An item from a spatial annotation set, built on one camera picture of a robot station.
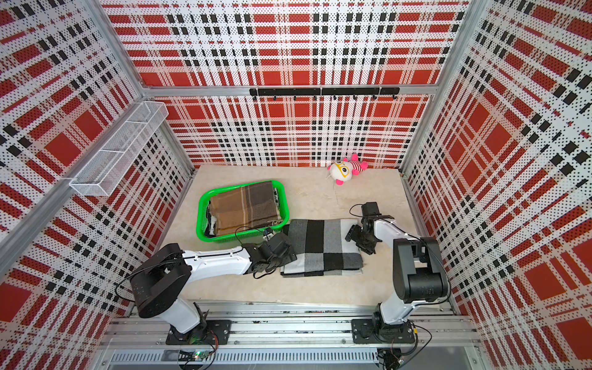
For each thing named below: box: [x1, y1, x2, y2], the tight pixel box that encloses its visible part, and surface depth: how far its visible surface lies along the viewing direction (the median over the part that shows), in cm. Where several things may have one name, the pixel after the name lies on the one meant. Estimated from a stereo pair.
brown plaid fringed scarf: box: [209, 181, 283, 236], surface depth 99 cm
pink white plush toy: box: [327, 153, 369, 186], surface depth 116 cm
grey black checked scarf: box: [280, 218, 364, 277], surface depth 92 cm
